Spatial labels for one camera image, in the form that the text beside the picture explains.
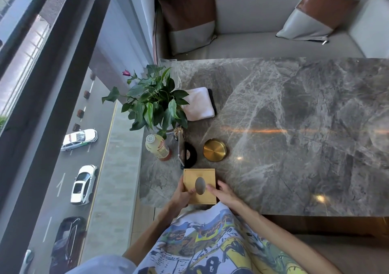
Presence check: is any plastic drink bottle red cap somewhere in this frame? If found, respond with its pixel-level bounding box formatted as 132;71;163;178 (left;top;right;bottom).
145;134;171;162

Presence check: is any black round disc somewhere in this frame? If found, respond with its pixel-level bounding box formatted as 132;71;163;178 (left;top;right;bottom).
182;142;198;168

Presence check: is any person's left hand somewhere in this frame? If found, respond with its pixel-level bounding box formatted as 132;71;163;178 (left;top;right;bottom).
168;183;197;211

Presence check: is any green potted plant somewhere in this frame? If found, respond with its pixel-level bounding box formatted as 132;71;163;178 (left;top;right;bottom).
102;64;190;139

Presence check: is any clear acrylic sign stand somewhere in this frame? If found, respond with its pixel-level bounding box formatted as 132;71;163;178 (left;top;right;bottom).
173;127;186;166

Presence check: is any folded white towel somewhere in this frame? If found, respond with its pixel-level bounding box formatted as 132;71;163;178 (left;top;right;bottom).
181;87;216;121

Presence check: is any dark window frame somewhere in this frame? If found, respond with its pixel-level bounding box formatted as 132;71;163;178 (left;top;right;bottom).
0;0;117;274

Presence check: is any white taxi car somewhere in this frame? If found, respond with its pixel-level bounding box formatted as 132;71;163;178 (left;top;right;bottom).
60;129;98;152

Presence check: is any person's right hand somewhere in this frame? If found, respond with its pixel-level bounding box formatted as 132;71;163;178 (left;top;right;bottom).
207;180;244;214

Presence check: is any beige bench seat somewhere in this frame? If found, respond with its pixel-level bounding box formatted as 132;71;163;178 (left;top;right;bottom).
293;234;389;274

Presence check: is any person's left forearm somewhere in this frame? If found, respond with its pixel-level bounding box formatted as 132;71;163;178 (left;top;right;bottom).
122;205;178;267

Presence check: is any person's printed white shirt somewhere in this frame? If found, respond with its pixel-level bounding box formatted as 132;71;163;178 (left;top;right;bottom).
65;202;308;274

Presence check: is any round gold metal ashtray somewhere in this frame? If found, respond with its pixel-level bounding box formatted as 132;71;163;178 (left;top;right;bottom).
203;139;227;162

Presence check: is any brown and grey pillow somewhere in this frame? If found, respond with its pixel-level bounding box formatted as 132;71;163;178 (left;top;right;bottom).
276;0;360;44
158;0;217;56

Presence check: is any black car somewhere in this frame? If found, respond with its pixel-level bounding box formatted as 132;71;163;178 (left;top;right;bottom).
49;216;88;274

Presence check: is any gold square tissue box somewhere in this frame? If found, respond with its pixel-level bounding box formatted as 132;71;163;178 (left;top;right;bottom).
183;168;217;205

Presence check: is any grey car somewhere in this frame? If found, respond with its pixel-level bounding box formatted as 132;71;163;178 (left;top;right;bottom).
19;249;35;274

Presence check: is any grey sofa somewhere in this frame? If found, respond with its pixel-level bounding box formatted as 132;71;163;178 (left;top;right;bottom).
153;0;389;61

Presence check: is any person's right forearm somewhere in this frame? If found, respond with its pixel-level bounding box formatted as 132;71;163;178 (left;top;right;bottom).
235;203;344;274

